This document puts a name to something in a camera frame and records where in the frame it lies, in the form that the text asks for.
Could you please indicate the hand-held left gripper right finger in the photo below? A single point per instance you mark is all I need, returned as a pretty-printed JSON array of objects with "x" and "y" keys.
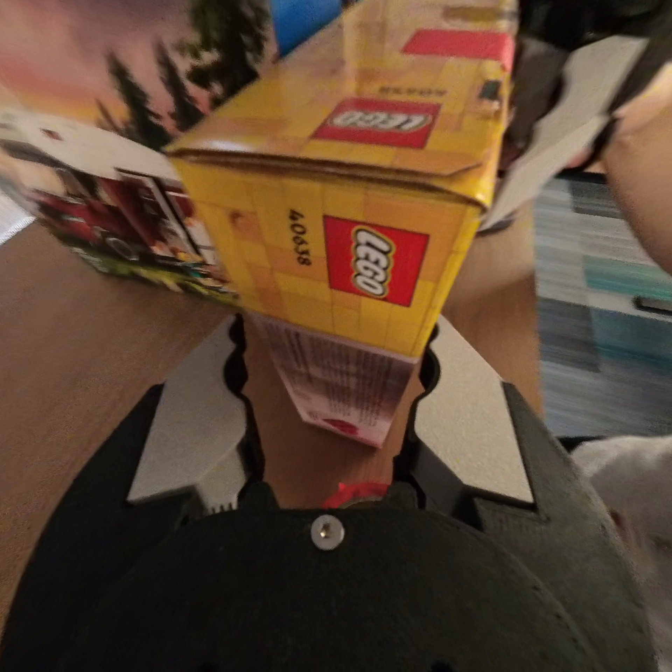
[{"x": 467, "y": 430}]

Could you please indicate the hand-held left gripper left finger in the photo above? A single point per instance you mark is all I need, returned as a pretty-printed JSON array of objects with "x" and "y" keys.
[{"x": 189, "y": 435}]

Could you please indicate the yellow white flower box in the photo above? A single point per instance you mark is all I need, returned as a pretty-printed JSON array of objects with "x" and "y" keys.
[{"x": 294, "y": 252}]

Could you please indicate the person's right hand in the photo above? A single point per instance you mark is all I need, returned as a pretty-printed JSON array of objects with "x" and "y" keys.
[{"x": 645, "y": 173}]

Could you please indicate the person's white shirt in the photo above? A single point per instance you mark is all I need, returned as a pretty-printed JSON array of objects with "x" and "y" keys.
[{"x": 630, "y": 498}]

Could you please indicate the toy box with red truck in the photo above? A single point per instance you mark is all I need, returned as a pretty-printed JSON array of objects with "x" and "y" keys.
[{"x": 105, "y": 210}]

